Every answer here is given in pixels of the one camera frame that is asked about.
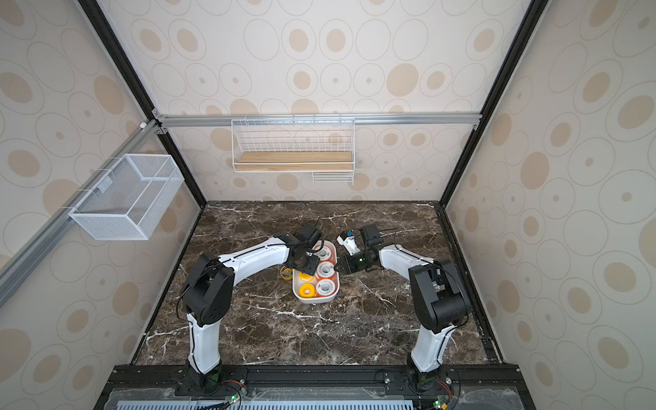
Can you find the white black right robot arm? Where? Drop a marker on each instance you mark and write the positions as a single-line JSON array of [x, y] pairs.
[[440, 303]]

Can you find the white wire mesh basket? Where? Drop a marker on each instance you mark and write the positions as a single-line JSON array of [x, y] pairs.
[[130, 199]]

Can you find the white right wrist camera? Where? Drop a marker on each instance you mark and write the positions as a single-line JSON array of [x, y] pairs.
[[347, 240]]

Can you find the black corner frame post right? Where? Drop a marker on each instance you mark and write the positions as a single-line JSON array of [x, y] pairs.
[[521, 39]]

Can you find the white plastic storage box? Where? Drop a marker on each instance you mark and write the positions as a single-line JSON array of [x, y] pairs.
[[296, 283]]

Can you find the white wire shelf wooden board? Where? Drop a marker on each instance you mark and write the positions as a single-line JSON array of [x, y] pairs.
[[326, 152]]

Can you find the orange white tape roll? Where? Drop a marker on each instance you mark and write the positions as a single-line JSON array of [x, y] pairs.
[[325, 288], [325, 270], [327, 253]]

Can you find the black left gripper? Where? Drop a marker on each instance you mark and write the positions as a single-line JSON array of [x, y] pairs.
[[311, 268]]

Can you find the aluminium rail left wall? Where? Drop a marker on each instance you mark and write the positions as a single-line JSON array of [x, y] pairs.
[[21, 265]]

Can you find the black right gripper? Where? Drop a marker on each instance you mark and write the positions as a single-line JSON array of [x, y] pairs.
[[350, 262]]

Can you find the aluminium rail wall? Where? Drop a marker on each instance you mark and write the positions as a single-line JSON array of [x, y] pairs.
[[362, 119], [21, 265]]

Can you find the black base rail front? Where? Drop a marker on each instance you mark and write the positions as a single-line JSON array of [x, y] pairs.
[[497, 386]]

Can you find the yellow tape roll navy label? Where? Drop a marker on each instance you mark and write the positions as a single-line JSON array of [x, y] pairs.
[[286, 273]]

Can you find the black corner frame post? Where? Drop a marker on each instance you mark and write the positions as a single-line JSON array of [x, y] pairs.
[[521, 39], [95, 15]]

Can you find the aluminium rail back wall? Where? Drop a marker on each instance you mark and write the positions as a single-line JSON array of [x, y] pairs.
[[362, 119]]

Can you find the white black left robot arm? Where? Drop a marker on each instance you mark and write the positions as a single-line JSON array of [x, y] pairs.
[[207, 293]]

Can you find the black corner frame post left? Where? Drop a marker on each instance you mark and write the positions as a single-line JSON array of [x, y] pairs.
[[95, 15]]

